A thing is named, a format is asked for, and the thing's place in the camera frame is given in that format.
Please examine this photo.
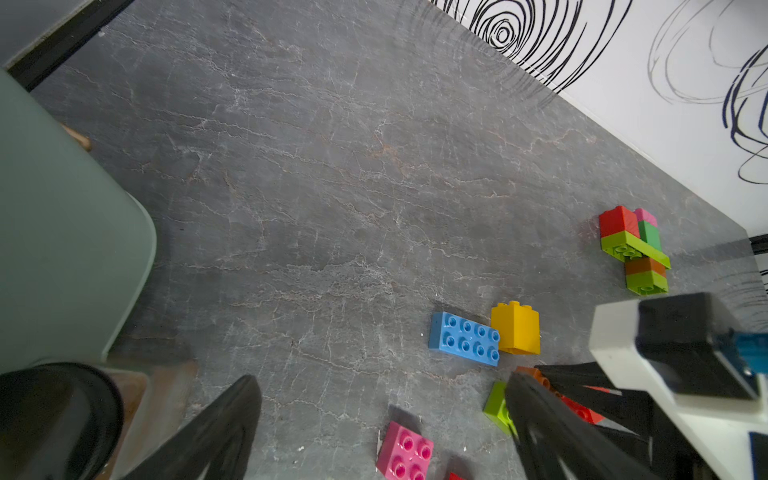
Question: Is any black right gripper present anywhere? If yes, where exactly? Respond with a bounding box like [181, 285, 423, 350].
[535, 362, 718, 479]

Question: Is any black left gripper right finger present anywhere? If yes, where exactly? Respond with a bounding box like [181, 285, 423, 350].
[505, 373, 657, 479]

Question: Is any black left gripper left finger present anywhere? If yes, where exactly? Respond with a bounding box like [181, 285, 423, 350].
[126, 375, 262, 479]

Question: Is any small red lego brick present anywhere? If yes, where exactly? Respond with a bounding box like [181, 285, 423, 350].
[559, 386, 621, 425]

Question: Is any yellow lego brick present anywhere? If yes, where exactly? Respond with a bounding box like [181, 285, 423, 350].
[491, 301, 541, 355]

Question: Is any lime square lego brick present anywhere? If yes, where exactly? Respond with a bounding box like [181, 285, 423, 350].
[625, 271, 669, 296]

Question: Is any lime green long lego brick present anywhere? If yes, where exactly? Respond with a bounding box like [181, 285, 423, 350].
[600, 231, 671, 269]

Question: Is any magenta lego brick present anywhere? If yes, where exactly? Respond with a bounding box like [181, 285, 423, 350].
[634, 208, 658, 227]
[376, 421, 434, 480]

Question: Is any orange lego brick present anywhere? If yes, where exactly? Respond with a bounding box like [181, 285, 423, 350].
[515, 366, 557, 393]
[624, 257, 667, 277]

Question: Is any small lime lego brick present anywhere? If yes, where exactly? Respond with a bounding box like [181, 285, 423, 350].
[483, 381, 517, 436]

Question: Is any blue lego brick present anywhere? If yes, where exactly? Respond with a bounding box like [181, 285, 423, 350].
[428, 312, 501, 367]

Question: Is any mint green toaster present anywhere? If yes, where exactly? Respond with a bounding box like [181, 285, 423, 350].
[1, 74, 157, 372]

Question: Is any black corner frame post left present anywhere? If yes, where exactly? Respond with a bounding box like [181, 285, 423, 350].
[6, 0, 133, 92]

